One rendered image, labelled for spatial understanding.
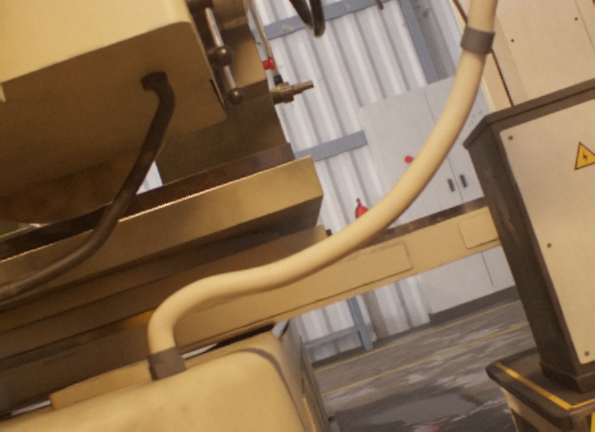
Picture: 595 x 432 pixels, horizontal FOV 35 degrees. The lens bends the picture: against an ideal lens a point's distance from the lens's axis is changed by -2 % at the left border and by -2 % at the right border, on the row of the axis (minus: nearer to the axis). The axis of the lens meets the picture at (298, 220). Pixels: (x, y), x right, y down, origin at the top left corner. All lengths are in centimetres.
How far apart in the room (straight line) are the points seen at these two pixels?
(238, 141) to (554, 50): 77
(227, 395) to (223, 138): 116
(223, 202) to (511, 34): 77
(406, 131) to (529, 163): 709
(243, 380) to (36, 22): 58
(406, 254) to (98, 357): 82
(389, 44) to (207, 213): 742
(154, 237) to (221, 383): 104
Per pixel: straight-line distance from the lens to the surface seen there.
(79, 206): 212
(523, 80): 218
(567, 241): 172
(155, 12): 136
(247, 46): 208
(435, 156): 127
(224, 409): 124
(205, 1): 152
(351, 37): 956
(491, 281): 877
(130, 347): 243
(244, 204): 223
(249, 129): 231
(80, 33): 137
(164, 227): 224
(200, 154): 231
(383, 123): 878
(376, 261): 239
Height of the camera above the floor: 65
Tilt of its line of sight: 4 degrees up
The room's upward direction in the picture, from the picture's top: 19 degrees counter-clockwise
